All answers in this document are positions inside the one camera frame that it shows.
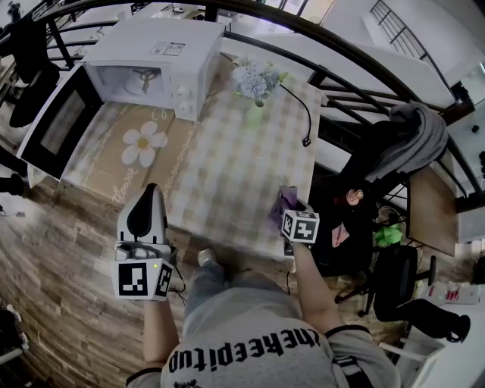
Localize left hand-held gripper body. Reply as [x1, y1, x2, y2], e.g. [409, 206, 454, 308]
[112, 233, 177, 302]

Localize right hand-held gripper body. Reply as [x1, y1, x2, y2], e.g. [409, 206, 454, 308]
[280, 199, 321, 258]

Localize purple cloth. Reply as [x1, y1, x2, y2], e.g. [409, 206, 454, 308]
[268, 185, 300, 229]

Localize glass microwave turntable plate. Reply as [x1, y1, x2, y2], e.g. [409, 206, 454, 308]
[123, 67, 164, 96]

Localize person's right forearm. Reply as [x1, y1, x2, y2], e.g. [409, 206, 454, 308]
[290, 241, 346, 331]

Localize person's left forearm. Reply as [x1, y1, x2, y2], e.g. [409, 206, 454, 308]
[142, 298, 180, 371]

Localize white microwave oven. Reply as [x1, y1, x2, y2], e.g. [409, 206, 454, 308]
[17, 18, 225, 181]

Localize brown flower print placemat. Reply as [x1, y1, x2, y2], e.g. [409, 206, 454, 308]
[86, 105, 199, 206]

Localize person's grey shoe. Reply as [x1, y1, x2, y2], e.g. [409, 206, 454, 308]
[197, 248, 217, 267]

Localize person's blue jeans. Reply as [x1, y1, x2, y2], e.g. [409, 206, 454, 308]
[183, 260, 301, 327]

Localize beige checkered tablecloth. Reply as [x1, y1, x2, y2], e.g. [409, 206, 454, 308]
[61, 52, 324, 255]

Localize green bag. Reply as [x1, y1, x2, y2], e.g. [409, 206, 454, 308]
[373, 222, 403, 248]

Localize black office chair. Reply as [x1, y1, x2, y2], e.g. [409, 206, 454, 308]
[335, 245, 471, 344]

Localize green vase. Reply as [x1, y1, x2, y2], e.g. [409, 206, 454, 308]
[245, 102, 267, 128]

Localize person's grey printed t-shirt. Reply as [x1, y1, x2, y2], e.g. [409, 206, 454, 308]
[126, 286, 402, 388]

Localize wooden side desk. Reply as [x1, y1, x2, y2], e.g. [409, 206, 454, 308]
[405, 165, 460, 258]

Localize grey garment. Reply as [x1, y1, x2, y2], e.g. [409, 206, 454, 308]
[364, 101, 450, 183]

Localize pale blue flower bouquet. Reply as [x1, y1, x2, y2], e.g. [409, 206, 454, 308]
[231, 58, 289, 108]

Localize white plastic bin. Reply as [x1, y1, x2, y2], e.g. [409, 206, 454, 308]
[393, 328, 446, 388]

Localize black hanging garment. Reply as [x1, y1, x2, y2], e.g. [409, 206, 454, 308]
[8, 17, 62, 129]

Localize black metal railing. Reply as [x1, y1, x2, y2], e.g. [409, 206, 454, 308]
[0, 0, 485, 213]

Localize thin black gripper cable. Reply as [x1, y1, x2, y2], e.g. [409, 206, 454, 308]
[167, 246, 188, 305]

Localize black power cable with plug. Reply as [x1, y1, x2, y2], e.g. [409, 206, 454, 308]
[279, 84, 314, 149]

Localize black backpack strap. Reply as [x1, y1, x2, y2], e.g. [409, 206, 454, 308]
[331, 355, 377, 388]

